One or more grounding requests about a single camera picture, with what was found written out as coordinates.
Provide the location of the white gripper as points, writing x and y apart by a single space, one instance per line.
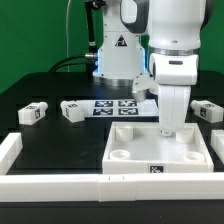
171 79

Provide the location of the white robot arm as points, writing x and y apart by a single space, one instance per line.
153 46

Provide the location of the white U-shaped fence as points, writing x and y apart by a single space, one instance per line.
101 187

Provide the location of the white sheet with markers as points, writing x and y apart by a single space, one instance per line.
119 108

